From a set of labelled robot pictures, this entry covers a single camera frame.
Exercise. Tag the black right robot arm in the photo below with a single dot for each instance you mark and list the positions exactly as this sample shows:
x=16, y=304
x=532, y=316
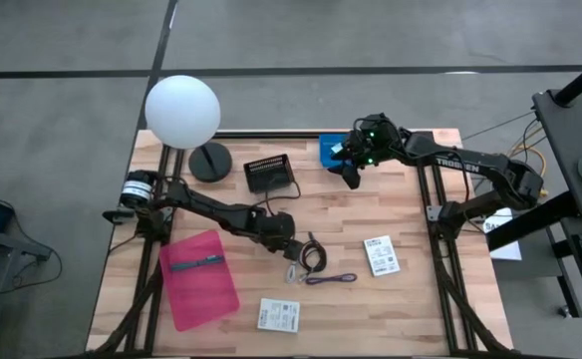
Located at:
x=470, y=162

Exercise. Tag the translucent pink plastic tray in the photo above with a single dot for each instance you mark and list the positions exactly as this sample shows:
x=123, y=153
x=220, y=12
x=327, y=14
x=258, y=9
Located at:
x=201, y=299

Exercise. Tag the white and green Acer box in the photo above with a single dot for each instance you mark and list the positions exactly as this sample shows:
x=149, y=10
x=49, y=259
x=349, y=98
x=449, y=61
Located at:
x=278, y=315

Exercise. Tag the black slotted plastic basket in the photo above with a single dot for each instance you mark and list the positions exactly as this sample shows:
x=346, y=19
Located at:
x=268, y=174

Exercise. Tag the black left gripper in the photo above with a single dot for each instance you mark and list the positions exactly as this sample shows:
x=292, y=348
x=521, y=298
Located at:
x=277, y=230

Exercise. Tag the white globe table lamp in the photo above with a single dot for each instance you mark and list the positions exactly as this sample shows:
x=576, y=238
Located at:
x=181, y=109

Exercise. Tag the white paper sheet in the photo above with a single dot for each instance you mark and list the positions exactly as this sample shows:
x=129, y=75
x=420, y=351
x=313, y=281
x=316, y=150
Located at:
x=507, y=251

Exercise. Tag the white card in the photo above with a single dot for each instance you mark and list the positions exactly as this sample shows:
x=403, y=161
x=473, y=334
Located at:
x=381, y=255

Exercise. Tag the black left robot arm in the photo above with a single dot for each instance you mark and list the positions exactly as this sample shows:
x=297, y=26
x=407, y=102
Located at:
x=206, y=207

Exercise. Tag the grey metal mounting plate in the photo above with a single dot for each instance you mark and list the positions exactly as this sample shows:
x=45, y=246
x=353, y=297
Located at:
x=434, y=213

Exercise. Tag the black side desk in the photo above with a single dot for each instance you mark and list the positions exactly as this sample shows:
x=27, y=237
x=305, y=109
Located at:
x=565, y=149

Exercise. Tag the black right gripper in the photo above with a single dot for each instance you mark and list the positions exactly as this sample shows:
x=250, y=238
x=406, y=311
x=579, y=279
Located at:
x=376, y=142

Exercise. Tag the blue plastic basket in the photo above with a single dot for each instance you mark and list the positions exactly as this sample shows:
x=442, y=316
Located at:
x=325, y=149

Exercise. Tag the small metal caster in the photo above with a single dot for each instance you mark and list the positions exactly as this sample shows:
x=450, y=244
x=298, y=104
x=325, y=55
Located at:
x=564, y=312

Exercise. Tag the black aluminium table frame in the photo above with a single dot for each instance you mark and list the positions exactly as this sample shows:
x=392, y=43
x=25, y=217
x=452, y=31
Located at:
x=271, y=134

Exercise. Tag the black diagonal beam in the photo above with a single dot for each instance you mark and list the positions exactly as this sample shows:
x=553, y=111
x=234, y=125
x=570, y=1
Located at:
x=530, y=224

